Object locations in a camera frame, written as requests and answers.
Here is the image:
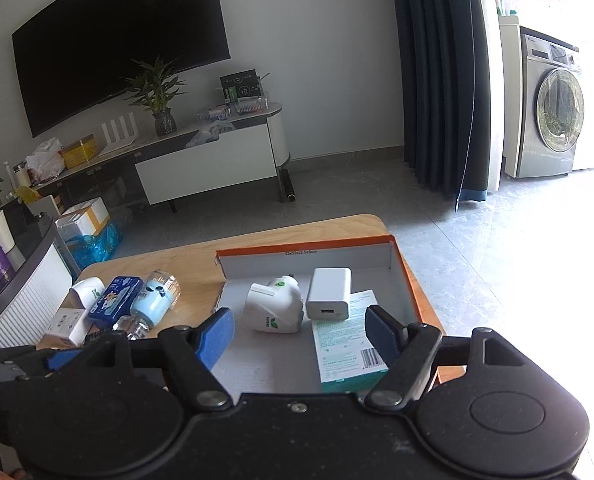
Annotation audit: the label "silver washing machine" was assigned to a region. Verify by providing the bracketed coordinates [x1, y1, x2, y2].
[519, 27, 586, 179]

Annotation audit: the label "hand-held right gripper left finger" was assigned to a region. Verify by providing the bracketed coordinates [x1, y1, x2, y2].
[80, 306, 236, 413]

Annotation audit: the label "potted plant in dark vase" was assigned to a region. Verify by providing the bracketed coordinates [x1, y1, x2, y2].
[122, 57, 187, 137]

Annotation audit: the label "crumpled pale bag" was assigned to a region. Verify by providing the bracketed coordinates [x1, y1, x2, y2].
[184, 119, 235, 148]

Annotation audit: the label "teal and white carton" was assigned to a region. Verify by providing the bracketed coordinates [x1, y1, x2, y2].
[311, 290, 391, 394]

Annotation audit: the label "blue printed tin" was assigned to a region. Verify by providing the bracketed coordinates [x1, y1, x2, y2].
[87, 275, 144, 331]

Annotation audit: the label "light blue bottle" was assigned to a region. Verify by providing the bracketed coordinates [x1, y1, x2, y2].
[131, 270, 181, 326]

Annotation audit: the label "small white printed box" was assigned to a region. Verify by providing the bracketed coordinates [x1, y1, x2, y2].
[44, 305, 90, 347]

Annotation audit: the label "white and dark TV stand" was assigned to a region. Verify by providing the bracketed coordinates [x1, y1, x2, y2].
[32, 102, 292, 211]

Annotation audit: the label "blue plastic bag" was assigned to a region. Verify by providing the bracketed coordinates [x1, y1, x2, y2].
[64, 220, 124, 271]

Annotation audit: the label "white router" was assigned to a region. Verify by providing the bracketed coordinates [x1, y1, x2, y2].
[100, 114, 140, 156]

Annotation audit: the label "white cube charger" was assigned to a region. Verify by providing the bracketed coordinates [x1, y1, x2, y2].
[304, 267, 352, 321]

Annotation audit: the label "dark blue curtain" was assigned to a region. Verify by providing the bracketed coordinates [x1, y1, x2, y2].
[388, 0, 502, 211]

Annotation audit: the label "white and yellow cardboard box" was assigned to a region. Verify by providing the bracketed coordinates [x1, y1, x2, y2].
[56, 197, 110, 241]

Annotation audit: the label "round ribbed white cabinet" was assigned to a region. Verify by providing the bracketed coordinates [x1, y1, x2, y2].
[0, 215, 73, 351]

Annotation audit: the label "green and black box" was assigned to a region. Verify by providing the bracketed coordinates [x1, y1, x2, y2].
[220, 69, 262, 102]

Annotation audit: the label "black wall television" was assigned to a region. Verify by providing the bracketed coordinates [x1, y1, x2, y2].
[12, 0, 230, 138]

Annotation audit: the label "white narrow cabinet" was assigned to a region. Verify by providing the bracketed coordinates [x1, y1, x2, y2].
[497, 15, 525, 179]

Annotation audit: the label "white plastic bag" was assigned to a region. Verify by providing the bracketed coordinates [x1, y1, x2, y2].
[24, 137, 65, 181]

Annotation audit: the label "clear glass bottle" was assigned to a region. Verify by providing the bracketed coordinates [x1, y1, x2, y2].
[112, 312, 150, 342]

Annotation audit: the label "orange and white cardboard box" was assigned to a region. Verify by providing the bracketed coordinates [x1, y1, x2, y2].
[213, 234, 446, 396]

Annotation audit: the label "white plug adapter green leaf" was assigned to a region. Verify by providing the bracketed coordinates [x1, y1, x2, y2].
[240, 276, 306, 334]

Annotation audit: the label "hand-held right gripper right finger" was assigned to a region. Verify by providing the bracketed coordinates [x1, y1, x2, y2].
[364, 304, 545, 411]

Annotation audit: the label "white curved device green print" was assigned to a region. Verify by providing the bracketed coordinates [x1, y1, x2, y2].
[70, 276, 105, 309]

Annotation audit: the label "clear plastic organizer boxes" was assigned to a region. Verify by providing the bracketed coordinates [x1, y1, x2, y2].
[197, 95, 270, 121]

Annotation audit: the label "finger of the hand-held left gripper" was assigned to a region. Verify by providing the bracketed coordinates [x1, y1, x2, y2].
[47, 347, 85, 374]

